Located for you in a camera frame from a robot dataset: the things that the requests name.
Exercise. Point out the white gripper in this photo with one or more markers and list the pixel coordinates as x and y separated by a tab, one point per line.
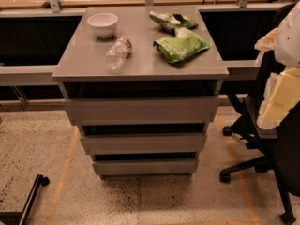
289	39

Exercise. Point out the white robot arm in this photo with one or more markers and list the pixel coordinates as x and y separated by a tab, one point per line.
292	20

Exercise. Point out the grey drawer cabinet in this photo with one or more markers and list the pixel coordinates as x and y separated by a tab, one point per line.
136	89

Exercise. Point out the grey top drawer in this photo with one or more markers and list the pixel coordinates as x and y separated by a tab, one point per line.
142	110

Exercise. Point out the black office chair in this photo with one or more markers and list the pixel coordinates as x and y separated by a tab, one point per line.
280	146

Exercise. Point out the large green chip bag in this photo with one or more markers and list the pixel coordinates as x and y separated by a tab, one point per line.
184	45

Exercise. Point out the small green chip bag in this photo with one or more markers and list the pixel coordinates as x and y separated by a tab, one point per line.
170	21

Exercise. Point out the clear plastic bottle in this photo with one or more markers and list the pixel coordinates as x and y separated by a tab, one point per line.
115	57

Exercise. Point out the white ceramic bowl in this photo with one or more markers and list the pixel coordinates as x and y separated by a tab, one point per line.
103	24

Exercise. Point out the black wheeled stand leg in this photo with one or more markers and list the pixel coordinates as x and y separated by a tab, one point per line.
19	218

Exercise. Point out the grey metal desk frame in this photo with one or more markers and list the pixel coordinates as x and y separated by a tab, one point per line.
28	74

